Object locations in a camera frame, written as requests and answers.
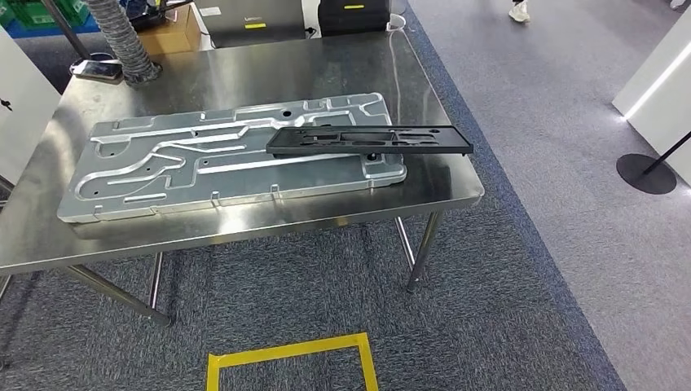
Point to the black plastic mounting plate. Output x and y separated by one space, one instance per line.
453 145

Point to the stainless steel workbench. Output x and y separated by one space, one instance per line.
270 70

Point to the aluminium fixture plate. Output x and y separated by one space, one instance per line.
243 183

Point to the black case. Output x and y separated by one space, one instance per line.
351 21

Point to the grey computer case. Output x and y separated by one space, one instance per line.
259 11

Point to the cardboard box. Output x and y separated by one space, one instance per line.
172 35

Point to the person's foot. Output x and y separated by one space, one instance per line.
519 12

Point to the black device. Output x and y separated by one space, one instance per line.
148 19

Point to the smartphone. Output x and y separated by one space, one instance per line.
97 69

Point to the black stanchion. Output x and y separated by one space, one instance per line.
645 175

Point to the pole stand with round base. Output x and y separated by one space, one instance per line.
68 32

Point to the white side table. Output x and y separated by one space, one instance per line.
27 108

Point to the blue floor mat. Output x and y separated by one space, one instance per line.
54 32

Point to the white cabinet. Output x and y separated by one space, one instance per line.
669 92

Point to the green plastic crate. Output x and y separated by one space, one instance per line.
32 13

